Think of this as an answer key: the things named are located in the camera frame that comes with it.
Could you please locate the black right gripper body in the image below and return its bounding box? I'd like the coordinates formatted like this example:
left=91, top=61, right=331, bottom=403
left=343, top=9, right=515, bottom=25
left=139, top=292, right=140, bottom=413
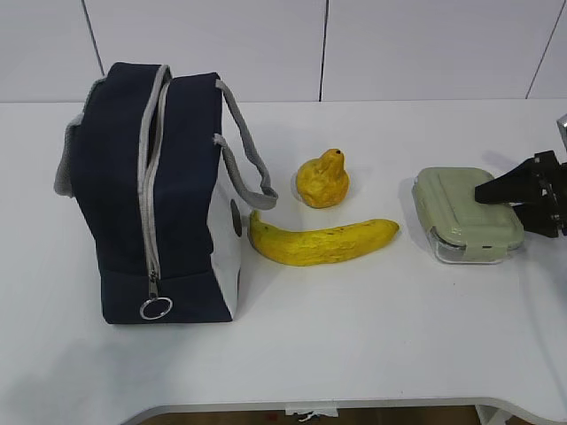
left=534, top=151, right=566, bottom=238

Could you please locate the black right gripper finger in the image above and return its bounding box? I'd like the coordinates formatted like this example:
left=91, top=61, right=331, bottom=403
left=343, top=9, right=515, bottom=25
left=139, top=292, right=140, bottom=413
left=475, top=158, right=545, bottom=205
left=513, top=203, right=559, bottom=238

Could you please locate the green lidded food container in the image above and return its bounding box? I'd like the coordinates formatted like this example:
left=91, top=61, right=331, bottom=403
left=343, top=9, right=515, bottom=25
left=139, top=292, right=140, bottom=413
left=412, top=167, right=524, bottom=265

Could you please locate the yellow pear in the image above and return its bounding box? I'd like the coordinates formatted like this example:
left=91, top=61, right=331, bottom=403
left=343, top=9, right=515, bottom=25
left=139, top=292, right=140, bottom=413
left=296, top=148, right=350, bottom=209

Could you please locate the yellow banana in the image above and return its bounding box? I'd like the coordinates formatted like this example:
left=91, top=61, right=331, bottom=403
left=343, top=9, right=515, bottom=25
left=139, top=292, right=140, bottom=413
left=248, top=211, right=400, bottom=267

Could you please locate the navy blue lunch bag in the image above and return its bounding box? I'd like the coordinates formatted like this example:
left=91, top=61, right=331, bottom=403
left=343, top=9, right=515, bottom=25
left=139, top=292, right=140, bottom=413
left=54, top=62, right=278, bottom=325

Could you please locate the white tape scrap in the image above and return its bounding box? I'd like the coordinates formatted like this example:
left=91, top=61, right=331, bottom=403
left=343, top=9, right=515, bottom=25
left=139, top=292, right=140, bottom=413
left=284, top=404, right=339, bottom=422

